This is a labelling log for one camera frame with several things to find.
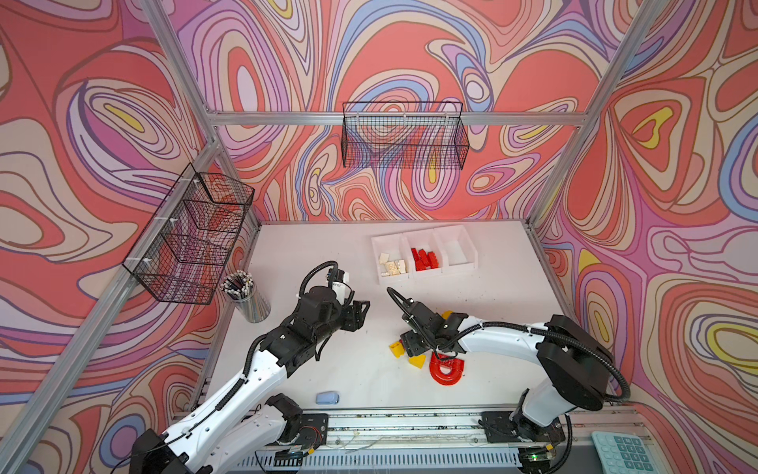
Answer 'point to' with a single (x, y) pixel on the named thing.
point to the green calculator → (622, 453)
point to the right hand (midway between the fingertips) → (417, 344)
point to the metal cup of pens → (240, 287)
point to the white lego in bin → (402, 266)
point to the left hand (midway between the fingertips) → (364, 301)
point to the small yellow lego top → (446, 314)
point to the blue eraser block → (327, 398)
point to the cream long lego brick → (384, 258)
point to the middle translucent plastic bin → (420, 240)
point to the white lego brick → (392, 268)
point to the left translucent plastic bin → (392, 257)
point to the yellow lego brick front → (417, 360)
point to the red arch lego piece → (457, 365)
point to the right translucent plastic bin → (455, 248)
